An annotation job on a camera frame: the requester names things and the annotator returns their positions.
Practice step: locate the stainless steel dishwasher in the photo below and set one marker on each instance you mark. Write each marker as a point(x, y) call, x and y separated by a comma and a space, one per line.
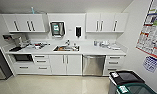
point(94, 66)

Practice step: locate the stainless steel sink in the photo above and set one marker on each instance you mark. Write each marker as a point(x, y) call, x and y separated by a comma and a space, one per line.
point(74, 49)

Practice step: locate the chrome faucet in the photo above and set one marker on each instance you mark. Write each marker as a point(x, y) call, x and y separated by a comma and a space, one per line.
point(67, 43)

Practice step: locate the black soap dispenser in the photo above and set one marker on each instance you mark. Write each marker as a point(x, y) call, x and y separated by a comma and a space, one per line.
point(78, 31)

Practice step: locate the dish soap bottle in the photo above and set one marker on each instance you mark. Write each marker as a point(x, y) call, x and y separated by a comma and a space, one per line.
point(95, 43)

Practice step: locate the white sink base cabinet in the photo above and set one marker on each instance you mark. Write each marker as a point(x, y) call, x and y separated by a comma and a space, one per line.
point(74, 65)

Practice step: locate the steel paper towel dispenser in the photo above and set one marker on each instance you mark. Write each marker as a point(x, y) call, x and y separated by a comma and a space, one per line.
point(57, 29)

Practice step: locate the white drawer stack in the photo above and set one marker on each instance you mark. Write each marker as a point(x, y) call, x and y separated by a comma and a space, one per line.
point(41, 65)
point(114, 62)

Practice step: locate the dish drying rack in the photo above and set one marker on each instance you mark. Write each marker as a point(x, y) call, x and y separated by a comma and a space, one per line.
point(39, 46)

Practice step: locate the black built-in microwave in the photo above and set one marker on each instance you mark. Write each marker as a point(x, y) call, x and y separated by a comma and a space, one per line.
point(22, 57)

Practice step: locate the black coffee machine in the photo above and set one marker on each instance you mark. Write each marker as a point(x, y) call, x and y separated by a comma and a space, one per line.
point(20, 41)

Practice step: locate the white wide drawer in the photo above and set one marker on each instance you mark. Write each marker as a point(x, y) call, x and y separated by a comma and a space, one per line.
point(24, 69)

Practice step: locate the blue bottle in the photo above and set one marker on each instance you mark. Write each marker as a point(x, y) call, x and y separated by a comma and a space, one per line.
point(32, 10)

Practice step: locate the black tray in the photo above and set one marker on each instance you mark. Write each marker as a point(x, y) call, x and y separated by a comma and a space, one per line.
point(15, 49)

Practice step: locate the small blue white notice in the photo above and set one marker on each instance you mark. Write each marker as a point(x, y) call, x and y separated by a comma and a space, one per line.
point(150, 63)

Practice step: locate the grey bin green lid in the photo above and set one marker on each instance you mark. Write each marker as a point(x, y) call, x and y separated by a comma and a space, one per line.
point(140, 89)

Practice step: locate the large colourful wall poster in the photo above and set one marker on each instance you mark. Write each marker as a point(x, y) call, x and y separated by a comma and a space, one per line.
point(152, 30)

